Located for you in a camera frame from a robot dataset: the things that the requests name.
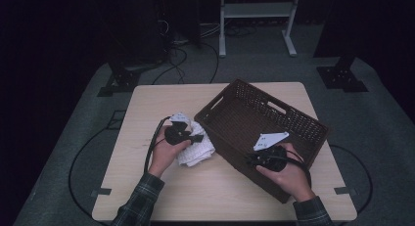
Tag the white metal stand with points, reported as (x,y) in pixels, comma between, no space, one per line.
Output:
(254,10)

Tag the person's left hand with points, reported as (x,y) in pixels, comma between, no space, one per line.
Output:
(163,157)

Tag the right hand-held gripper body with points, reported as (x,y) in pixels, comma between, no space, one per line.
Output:
(274,159)

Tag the brown woven basket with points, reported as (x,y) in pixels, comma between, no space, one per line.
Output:
(241,121)

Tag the black stand base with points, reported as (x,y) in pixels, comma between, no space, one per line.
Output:
(122,81)
(341,77)

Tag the grey tape strip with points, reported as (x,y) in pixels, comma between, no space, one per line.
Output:
(345,190)
(101,191)

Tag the person's right hand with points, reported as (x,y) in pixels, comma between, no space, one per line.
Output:
(293,180)

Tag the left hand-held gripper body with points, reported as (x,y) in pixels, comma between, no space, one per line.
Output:
(176,134)

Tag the black floor tape outline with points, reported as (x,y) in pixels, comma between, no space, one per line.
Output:
(115,120)

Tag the white waffle cloth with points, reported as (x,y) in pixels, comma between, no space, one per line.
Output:
(199,154)

